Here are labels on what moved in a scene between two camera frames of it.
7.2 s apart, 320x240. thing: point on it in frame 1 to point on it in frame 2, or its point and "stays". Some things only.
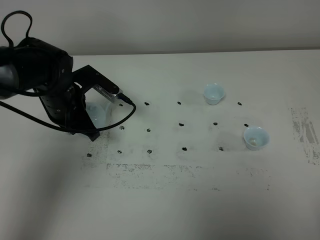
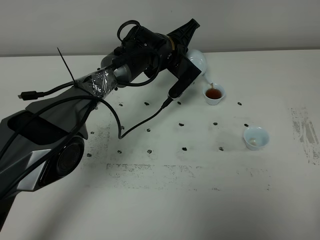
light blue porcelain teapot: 100,113 to 199,60
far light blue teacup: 213,93 stays
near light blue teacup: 256,137 stays
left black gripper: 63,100 to 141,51
